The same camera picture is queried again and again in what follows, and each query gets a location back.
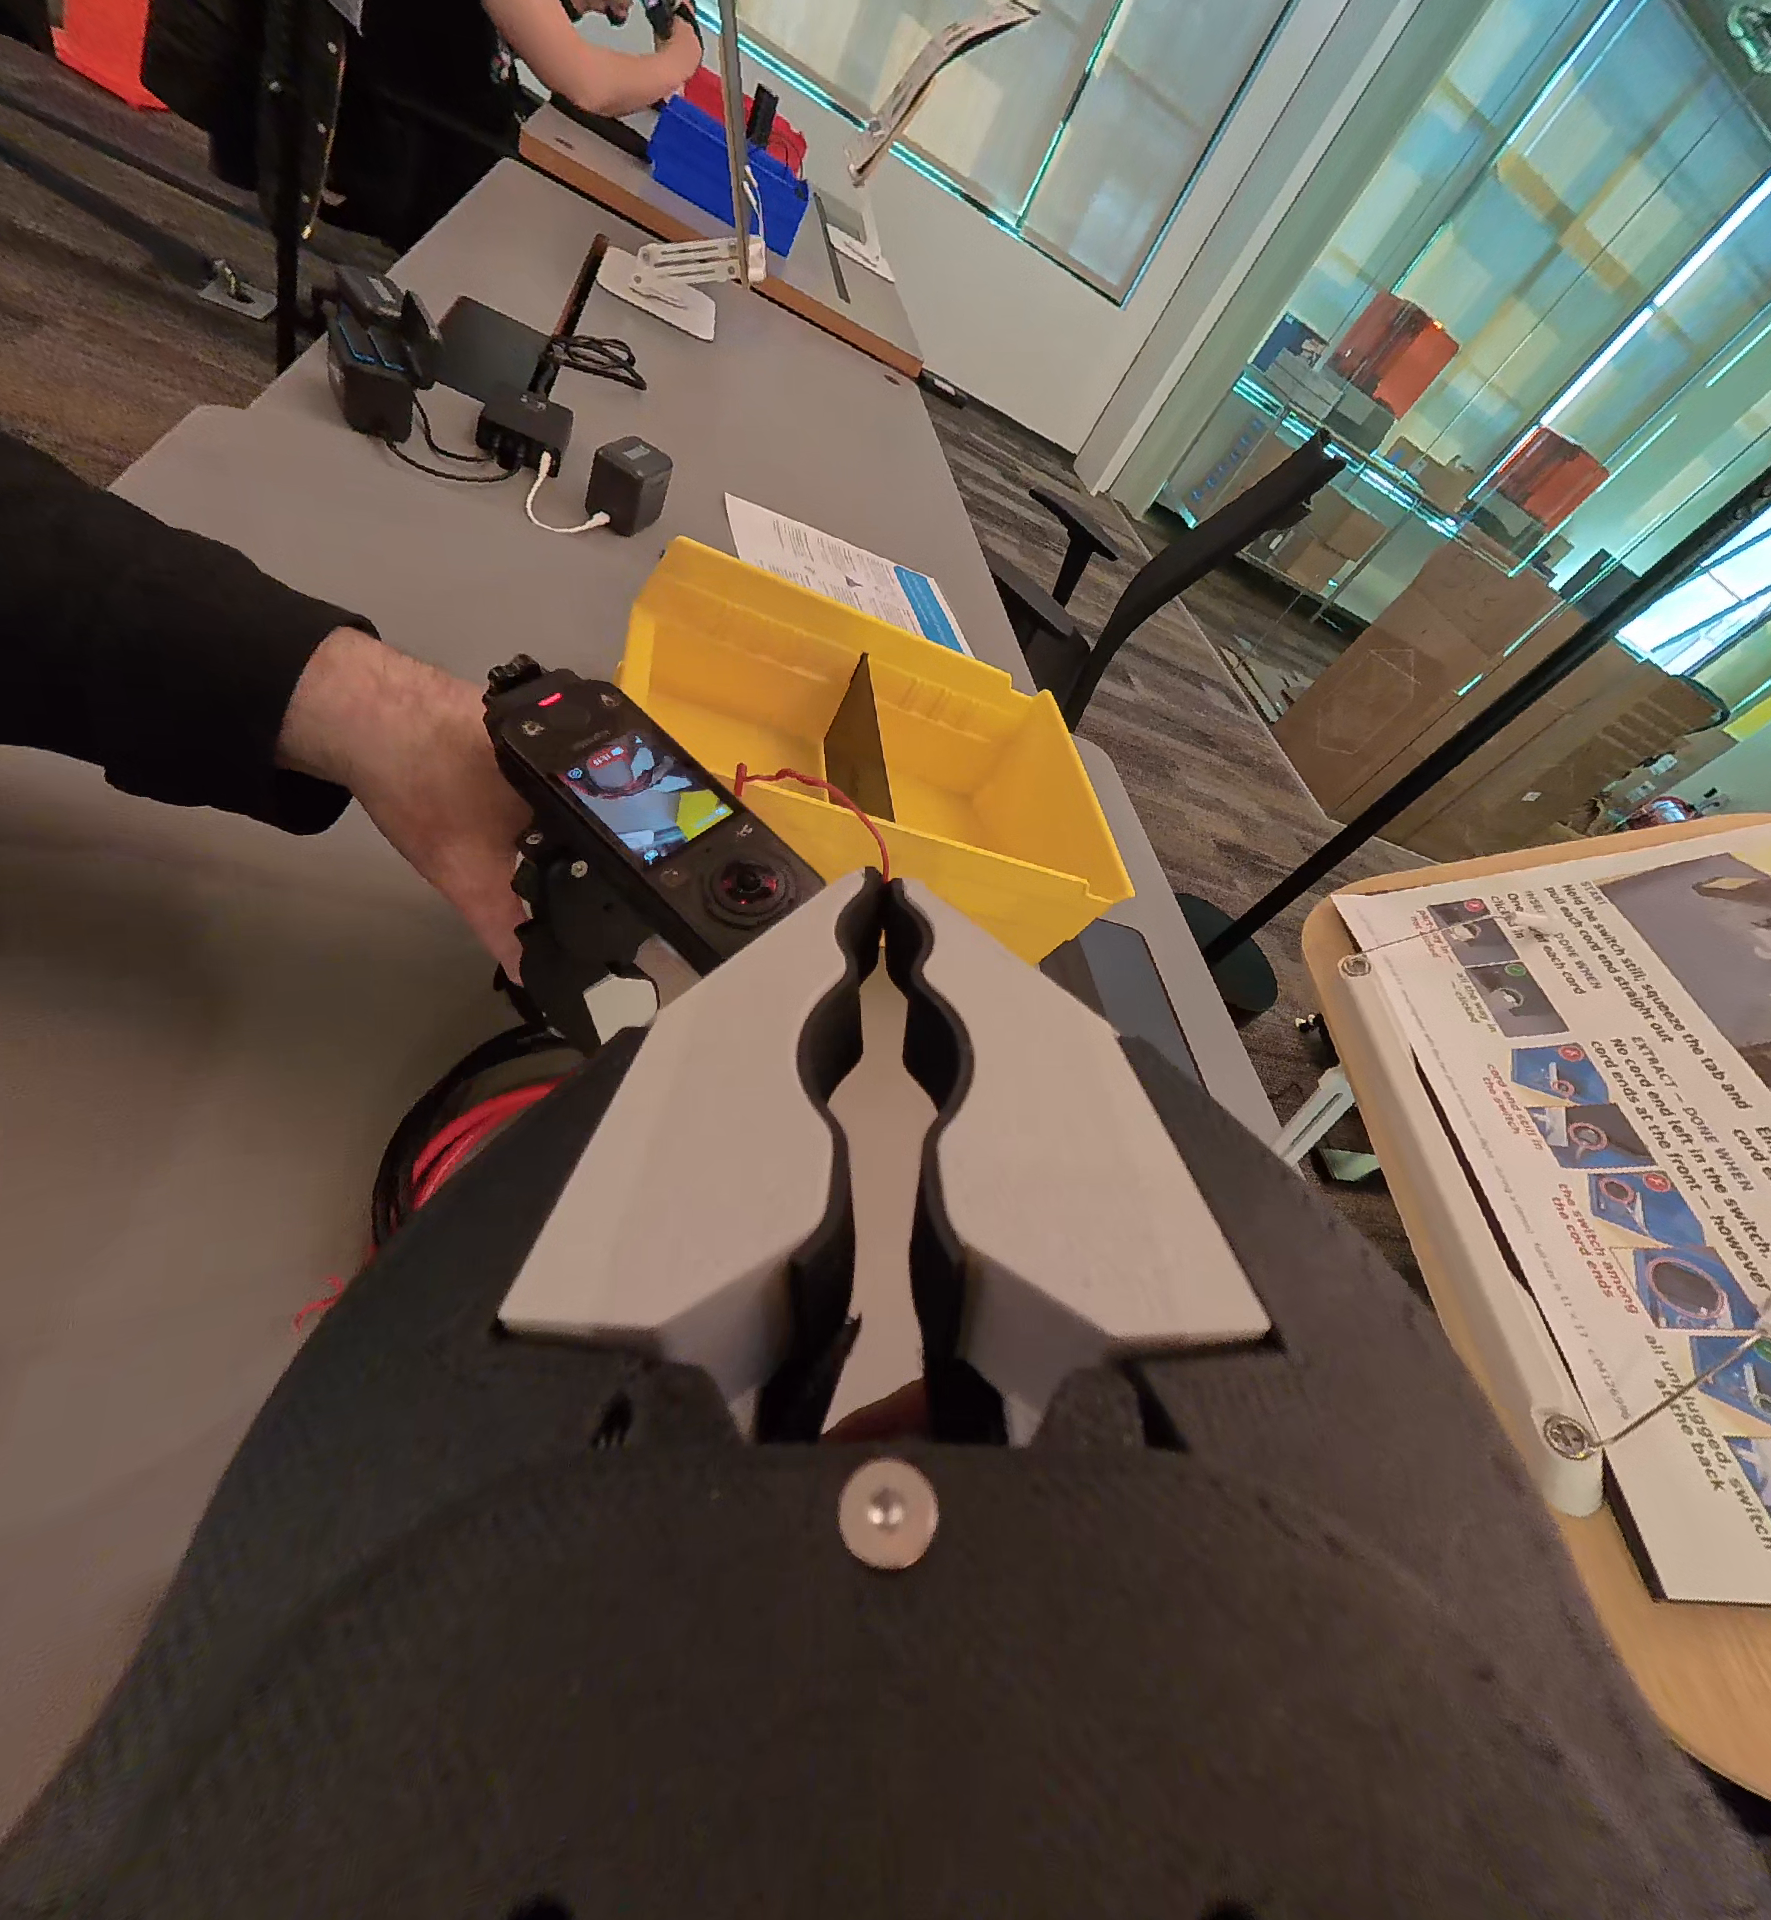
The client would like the black flat pad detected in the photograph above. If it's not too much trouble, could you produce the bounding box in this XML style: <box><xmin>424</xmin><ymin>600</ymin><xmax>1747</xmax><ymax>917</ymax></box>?
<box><xmin>436</xmin><ymin>297</ymin><xmax>558</xmax><ymax>400</ymax></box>

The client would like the black cable coil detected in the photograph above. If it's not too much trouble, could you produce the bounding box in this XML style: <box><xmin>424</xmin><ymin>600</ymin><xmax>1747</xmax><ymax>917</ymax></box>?
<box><xmin>368</xmin><ymin>1021</ymin><xmax>588</xmax><ymax>1254</ymax></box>

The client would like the red thread scrap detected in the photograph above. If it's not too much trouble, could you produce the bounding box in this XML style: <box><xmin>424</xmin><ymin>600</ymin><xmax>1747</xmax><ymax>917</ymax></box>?
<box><xmin>732</xmin><ymin>762</ymin><xmax>900</xmax><ymax>890</ymax></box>

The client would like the black stand pole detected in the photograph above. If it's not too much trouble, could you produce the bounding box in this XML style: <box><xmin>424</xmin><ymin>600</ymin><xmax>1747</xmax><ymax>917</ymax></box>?
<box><xmin>1178</xmin><ymin>442</ymin><xmax>1771</xmax><ymax>1026</ymax></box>

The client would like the person's left forearm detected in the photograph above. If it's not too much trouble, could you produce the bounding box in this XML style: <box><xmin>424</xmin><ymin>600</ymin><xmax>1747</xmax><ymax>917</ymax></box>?
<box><xmin>0</xmin><ymin>402</ymin><xmax>384</xmax><ymax>834</ymax></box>

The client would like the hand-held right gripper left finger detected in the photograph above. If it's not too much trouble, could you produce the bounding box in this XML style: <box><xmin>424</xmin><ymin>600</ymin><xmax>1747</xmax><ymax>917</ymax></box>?
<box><xmin>500</xmin><ymin>871</ymin><xmax>890</xmax><ymax>1446</ymax></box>

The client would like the red ethernet cable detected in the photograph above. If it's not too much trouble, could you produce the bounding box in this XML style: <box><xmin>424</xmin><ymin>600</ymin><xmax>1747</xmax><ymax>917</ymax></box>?
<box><xmin>376</xmin><ymin>1080</ymin><xmax>564</xmax><ymax>1279</ymax></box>

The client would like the wooden edged table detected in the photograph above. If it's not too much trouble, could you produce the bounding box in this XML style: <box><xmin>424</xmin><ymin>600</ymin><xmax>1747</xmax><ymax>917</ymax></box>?
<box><xmin>518</xmin><ymin>105</ymin><xmax>924</xmax><ymax>380</ymax></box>

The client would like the wooden document board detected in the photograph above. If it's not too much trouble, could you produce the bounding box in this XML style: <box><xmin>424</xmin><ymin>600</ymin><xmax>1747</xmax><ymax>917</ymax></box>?
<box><xmin>1301</xmin><ymin>810</ymin><xmax>1771</xmax><ymax>1825</ymax></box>

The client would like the person's left hand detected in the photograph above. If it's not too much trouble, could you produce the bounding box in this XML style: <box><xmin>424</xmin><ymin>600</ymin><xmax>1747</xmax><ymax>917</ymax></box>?
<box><xmin>278</xmin><ymin>626</ymin><xmax>542</xmax><ymax>993</ymax></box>

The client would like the black office chair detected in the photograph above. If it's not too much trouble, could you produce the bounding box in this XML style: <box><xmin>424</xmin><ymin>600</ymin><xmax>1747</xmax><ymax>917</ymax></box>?
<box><xmin>990</xmin><ymin>433</ymin><xmax>1349</xmax><ymax>723</ymax></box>

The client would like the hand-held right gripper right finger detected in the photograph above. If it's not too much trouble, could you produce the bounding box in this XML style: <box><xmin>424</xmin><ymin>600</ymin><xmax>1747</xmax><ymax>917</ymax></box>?
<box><xmin>892</xmin><ymin>876</ymin><xmax>1278</xmax><ymax>1446</ymax></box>

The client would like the small black device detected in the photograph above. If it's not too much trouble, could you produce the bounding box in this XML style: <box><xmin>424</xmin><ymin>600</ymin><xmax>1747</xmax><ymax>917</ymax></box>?
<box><xmin>322</xmin><ymin>267</ymin><xmax>444</xmax><ymax>442</ymax></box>

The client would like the grey cube charger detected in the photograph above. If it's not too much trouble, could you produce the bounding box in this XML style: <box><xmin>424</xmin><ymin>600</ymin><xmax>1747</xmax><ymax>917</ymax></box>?
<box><xmin>586</xmin><ymin>434</ymin><xmax>674</xmax><ymax>540</ymax></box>

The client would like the red plastic bin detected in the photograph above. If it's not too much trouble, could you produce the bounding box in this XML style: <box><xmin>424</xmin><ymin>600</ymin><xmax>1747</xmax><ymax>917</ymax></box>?
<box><xmin>682</xmin><ymin>67</ymin><xmax>812</xmax><ymax>168</ymax></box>

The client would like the white paper sheet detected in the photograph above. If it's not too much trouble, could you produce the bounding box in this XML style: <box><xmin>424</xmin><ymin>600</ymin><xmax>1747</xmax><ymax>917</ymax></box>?
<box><xmin>724</xmin><ymin>493</ymin><xmax>978</xmax><ymax>654</ymax></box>

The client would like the orange shelf box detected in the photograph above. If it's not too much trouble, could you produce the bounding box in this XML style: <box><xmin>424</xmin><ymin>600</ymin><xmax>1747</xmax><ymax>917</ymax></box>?
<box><xmin>1335</xmin><ymin>293</ymin><xmax>1459</xmax><ymax>420</ymax></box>
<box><xmin>1485</xmin><ymin>424</ymin><xmax>1609</xmax><ymax>528</ymax></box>

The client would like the black usb hub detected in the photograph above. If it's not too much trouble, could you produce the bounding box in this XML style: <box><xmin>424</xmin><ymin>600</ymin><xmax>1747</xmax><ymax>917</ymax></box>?
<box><xmin>472</xmin><ymin>386</ymin><xmax>576</xmax><ymax>476</ymax></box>

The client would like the curved clear stand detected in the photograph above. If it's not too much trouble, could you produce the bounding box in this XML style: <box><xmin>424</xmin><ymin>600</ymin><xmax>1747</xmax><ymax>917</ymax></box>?
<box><xmin>844</xmin><ymin>0</ymin><xmax>1044</xmax><ymax>190</ymax></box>

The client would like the yellow plastic bin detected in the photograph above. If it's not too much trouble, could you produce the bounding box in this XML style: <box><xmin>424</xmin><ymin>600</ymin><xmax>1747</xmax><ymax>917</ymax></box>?
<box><xmin>616</xmin><ymin>536</ymin><xmax>1140</xmax><ymax>966</ymax></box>

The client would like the white document clamp plate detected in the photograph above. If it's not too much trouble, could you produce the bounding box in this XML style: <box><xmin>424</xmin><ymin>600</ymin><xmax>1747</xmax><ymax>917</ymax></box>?
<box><xmin>1335</xmin><ymin>945</ymin><xmax>1609</xmax><ymax>1519</ymax></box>

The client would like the printed instruction sheet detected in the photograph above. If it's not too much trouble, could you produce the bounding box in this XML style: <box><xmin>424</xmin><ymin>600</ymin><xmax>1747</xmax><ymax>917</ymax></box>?
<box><xmin>1335</xmin><ymin>816</ymin><xmax>1771</xmax><ymax>1609</ymax></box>

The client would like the orange traffic cone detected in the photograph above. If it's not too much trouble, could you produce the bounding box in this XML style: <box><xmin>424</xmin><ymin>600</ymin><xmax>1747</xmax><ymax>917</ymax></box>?
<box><xmin>50</xmin><ymin>0</ymin><xmax>170</xmax><ymax>112</ymax></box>

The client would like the stack of cardboard boxes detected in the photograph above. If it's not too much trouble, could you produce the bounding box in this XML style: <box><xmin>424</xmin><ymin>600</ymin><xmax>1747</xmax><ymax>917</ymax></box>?
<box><xmin>1276</xmin><ymin>532</ymin><xmax>1727</xmax><ymax>864</ymax></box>

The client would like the small white desk stand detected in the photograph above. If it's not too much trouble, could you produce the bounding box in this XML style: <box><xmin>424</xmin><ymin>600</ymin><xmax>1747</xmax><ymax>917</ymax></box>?
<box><xmin>596</xmin><ymin>0</ymin><xmax>768</xmax><ymax>341</ymax></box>

